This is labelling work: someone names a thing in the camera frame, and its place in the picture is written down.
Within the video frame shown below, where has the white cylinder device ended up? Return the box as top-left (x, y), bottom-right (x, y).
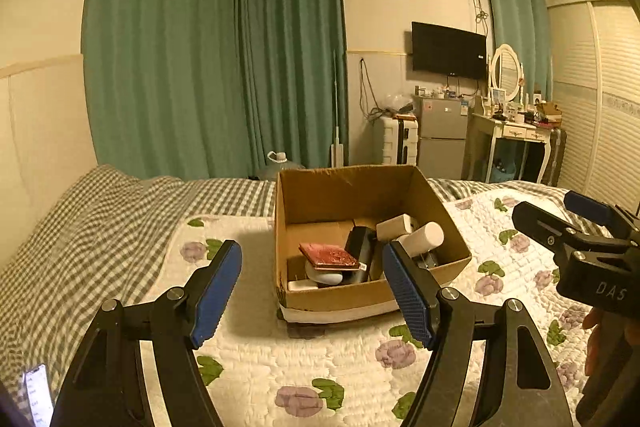
top-left (398, 222), bottom-right (445, 258)

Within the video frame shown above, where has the white charger plug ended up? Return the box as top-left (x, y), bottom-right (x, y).
top-left (375, 213), bottom-right (419, 243)

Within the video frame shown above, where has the black remote control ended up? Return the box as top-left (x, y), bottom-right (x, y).
top-left (344, 225), bottom-right (376, 285)

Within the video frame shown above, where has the white bottle red cap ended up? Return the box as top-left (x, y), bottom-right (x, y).
top-left (288, 279), bottom-right (319, 293)

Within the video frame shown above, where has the white earbuds case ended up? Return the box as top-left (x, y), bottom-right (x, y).
top-left (305, 262), bottom-right (344, 286)

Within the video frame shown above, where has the red floral phone case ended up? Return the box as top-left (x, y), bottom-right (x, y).
top-left (298, 243), bottom-right (360, 271)

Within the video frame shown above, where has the black power adapter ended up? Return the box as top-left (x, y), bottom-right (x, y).
top-left (370, 253), bottom-right (439, 281)

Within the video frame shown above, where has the person right hand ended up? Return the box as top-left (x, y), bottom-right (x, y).
top-left (582, 308), bottom-right (604, 376)

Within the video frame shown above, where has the lit smartphone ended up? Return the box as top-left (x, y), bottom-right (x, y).
top-left (24, 364), bottom-right (54, 427)

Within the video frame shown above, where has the white dressing table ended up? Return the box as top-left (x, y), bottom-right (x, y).
top-left (466, 114), bottom-right (552, 184)

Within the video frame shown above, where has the grey checkered bedsheet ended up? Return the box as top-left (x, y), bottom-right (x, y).
top-left (0, 163), bottom-right (601, 408)

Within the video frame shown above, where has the white floral quilt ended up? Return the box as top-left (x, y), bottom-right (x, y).
top-left (148, 180), bottom-right (588, 426)

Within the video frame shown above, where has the silver mini fridge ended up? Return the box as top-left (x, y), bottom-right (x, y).
top-left (418, 98), bottom-right (469, 180)

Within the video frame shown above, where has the oval white mirror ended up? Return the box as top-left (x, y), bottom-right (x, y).
top-left (489, 43), bottom-right (524, 103)

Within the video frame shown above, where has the white louvered wardrobe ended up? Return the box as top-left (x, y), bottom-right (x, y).
top-left (548, 0), bottom-right (639, 211)

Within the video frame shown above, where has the white suitcase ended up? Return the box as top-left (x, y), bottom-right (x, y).
top-left (373, 116), bottom-right (419, 166)

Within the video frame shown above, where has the green curtain right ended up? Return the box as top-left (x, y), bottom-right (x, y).
top-left (489, 0), bottom-right (552, 100)

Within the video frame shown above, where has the green curtain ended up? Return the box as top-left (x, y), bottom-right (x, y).
top-left (489, 0), bottom-right (552, 100)
top-left (81, 0), bottom-right (347, 180)

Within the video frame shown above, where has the brown cardboard box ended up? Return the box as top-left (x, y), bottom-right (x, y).
top-left (274, 165), bottom-right (472, 324)

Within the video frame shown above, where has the water jug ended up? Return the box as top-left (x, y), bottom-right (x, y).
top-left (257, 150), bottom-right (304, 181)

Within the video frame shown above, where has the green curtain left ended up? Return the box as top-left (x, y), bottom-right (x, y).
top-left (81, 0), bottom-right (347, 180)

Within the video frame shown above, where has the black wall television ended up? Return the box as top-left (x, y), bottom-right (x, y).
top-left (411, 22), bottom-right (487, 80)

